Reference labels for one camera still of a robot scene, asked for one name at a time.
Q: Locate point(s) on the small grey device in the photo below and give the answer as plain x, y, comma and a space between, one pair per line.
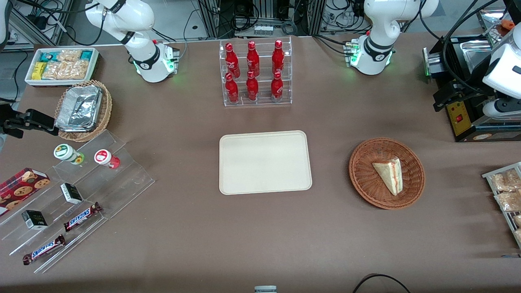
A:
265, 289

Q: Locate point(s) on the snickers bar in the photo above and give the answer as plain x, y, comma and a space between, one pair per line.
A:
42, 250
81, 217

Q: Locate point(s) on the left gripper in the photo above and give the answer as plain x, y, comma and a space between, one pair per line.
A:
467, 83

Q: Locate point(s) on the triangular sandwich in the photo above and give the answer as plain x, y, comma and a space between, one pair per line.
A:
390, 175

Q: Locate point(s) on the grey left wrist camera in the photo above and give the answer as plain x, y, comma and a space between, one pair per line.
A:
500, 109

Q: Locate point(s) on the small black box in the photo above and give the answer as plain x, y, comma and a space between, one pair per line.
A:
71, 193
34, 220

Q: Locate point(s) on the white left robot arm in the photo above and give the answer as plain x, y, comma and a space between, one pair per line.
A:
378, 24

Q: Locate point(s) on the round brown wicker basket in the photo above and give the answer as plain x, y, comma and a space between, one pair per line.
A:
366, 183

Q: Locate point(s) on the red lid white cup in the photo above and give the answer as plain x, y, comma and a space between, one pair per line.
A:
105, 157

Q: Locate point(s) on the clear bag of crackers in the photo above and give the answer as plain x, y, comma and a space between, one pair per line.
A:
67, 70
69, 55

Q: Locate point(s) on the clear acrylic stepped display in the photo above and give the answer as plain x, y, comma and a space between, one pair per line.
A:
122, 183

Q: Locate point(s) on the tray of snack bags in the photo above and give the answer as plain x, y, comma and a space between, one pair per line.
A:
488, 176

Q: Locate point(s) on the white power strip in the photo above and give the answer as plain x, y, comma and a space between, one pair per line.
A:
263, 30

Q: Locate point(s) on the yellow snack packet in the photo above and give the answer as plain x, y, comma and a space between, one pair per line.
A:
38, 71

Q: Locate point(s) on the green lid white cup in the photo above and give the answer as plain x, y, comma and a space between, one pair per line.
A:
66, 152

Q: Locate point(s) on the black appliance with steel pans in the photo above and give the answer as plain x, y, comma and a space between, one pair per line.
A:
474, 130

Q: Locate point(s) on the light wicker basket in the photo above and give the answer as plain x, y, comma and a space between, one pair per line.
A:
105, 110

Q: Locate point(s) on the beige rectangular tray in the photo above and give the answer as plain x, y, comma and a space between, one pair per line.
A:
264, 162

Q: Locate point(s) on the teal snack packet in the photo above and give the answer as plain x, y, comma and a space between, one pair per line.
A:
86, 55
48, 56

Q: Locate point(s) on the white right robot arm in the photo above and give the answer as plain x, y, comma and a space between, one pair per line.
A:
134, 24

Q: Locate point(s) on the stack of foil trays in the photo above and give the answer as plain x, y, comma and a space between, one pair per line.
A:
79, 108

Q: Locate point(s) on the white snack bin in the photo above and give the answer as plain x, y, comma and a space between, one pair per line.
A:
30, 81

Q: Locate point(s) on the red tartan cookie box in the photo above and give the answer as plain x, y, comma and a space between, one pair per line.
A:
22, 189

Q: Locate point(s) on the clear acrylic bottle rack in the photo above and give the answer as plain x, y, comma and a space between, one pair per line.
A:
264, 99

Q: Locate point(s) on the red cola bottle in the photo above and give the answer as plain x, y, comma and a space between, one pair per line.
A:
277, 88
278, 57
231, 90
252, 88
252, 60
231, 61

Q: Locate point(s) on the clear bag of snacks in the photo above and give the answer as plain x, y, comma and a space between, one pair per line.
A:
504, 181
508, 201

